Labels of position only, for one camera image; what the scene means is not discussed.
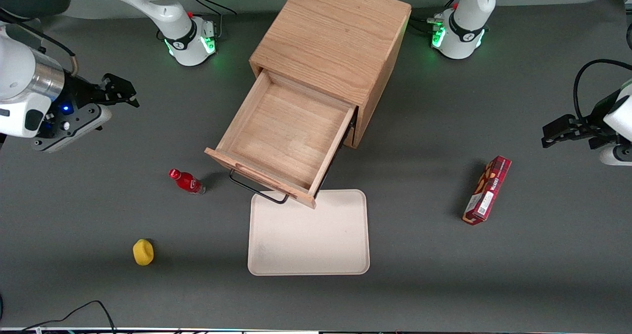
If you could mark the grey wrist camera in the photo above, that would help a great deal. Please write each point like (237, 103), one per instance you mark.
(74, 134)
(617, 156)

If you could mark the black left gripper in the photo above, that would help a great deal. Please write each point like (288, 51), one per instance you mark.
(590, 125)

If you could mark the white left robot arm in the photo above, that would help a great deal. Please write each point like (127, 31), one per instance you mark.
(464, 27)

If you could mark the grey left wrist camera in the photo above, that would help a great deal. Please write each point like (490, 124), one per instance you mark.
(617, 156)

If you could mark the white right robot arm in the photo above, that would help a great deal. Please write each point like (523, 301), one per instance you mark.
(19, 77)

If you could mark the white plastic tray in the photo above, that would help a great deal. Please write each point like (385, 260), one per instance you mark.
(311, 235)

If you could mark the small red bottle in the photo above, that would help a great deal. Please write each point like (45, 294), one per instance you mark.
(187, 182)

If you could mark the wooden drawer cabinet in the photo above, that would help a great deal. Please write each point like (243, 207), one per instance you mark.
(335, 37)

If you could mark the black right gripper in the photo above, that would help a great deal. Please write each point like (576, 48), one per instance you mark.
(80, 96)

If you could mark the wooden drawer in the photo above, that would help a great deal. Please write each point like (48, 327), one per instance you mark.
(291, 131)

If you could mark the yellow toy lemon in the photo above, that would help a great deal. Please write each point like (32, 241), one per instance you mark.
(143, 252)

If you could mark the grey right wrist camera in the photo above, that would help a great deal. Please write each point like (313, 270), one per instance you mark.
(74, 134)

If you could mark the black drawer slide rail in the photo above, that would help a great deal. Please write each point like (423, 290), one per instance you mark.
(345, 139)

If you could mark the red tartan cookie box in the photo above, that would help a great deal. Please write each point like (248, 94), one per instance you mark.
(486, 190)

